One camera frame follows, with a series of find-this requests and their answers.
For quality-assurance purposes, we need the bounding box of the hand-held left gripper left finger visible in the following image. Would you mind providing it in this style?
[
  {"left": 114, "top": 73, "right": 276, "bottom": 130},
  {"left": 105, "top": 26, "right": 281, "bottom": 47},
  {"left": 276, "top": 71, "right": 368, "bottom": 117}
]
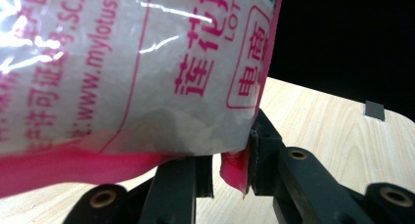
[{"left": 138, "top": 155, "right": 214, "bottom": 224}]

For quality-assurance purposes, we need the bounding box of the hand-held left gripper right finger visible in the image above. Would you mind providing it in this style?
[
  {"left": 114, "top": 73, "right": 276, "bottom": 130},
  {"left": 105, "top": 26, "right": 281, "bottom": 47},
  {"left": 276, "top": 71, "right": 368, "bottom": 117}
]
[{"left": 248, "top": 108, "right": 373, "bottom": 224}]

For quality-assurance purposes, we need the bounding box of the pink and white plastic bag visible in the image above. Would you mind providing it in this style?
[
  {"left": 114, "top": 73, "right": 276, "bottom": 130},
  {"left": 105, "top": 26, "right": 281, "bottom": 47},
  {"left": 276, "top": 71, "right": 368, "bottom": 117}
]
[{"left": 0, "top": 0, "right": 284, "bottom": 200}]

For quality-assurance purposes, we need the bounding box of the grey table edge tab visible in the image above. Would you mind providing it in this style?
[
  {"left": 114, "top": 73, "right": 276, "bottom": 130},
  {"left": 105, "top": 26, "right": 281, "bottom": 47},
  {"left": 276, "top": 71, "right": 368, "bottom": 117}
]
[{"left": 364, "top": 100, "right": 387, "bottom": 122}]

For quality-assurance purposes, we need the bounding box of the black curtain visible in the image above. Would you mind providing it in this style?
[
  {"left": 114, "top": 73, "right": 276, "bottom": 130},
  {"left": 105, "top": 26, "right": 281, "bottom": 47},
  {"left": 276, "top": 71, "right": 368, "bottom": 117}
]
[{"left": 267, "top": 0, "right": 415, "bottom": 123}]

